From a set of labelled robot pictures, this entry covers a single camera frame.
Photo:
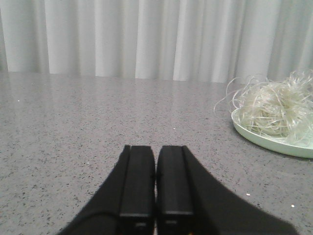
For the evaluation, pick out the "white pleated curtain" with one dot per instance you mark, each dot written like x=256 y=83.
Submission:
x=205 y=40

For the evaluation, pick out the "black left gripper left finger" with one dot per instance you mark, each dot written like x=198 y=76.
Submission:
x=125 y=202

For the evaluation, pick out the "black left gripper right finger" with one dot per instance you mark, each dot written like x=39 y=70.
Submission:
x=192 y=202

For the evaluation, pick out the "light green plastic plate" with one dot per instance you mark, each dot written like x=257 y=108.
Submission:
x=276 y=145

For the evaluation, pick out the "white vermicelli bundle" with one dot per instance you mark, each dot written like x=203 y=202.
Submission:
x=278 y=110

